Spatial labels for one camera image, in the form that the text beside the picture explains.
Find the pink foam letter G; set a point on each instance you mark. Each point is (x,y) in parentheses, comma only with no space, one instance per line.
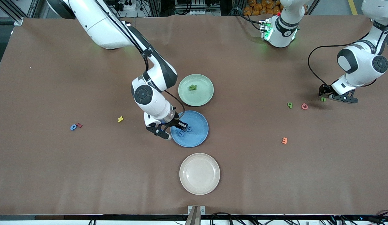
(304,108)

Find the aluminium frame post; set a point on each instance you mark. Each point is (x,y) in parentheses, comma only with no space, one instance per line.
(15,18)

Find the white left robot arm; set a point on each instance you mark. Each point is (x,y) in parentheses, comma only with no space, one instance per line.
(356,78)

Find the white power strip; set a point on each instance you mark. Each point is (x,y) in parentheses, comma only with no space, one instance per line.
(126,4)

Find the bag of orange fruit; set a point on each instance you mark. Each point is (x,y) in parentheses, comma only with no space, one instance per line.
(262,7)

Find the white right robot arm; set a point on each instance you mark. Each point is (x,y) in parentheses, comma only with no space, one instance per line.
(156,106)

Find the beige plate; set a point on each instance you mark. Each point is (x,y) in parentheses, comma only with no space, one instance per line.
(199,173)

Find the yellow foam letter Y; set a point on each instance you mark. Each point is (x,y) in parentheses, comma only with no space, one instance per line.
(120,119)

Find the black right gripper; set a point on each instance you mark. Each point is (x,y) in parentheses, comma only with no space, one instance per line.
(176,121)

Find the blue foam letter a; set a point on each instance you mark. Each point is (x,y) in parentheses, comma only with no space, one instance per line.
(72,128)

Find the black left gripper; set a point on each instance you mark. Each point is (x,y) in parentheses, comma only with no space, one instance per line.
(325,90)

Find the pale green plate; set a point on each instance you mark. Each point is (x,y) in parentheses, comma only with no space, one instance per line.
(200,97)

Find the orange foam letter E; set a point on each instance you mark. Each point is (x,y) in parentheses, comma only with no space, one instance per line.
(286,141)

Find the blue plate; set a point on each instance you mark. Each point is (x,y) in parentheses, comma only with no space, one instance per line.
(198,137)

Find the green foam letter B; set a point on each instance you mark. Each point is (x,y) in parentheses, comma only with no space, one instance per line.
(194,87)

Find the blue foam letter E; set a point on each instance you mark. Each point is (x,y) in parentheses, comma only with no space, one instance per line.
(179,134)

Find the black table edge rail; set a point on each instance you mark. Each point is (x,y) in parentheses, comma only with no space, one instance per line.
(87,217)

